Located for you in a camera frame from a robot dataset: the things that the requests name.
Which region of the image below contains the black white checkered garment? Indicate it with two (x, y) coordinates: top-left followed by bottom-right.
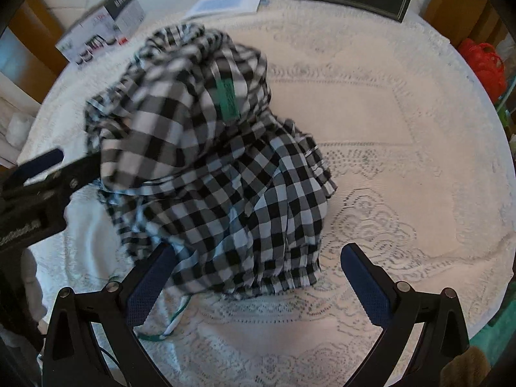
(85, 23), (337, 305)

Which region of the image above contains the green cloth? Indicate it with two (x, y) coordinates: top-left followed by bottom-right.
(470, 320), (509, 367)

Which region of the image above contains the cookware product box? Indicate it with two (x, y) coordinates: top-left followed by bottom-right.
(55, 0), (145, 68)

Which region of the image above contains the red mesh bag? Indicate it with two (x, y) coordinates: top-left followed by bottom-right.
(458, 38), (507, 103)

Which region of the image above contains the white paper booklet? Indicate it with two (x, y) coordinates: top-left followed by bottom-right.
(184, 0), (261, 19)

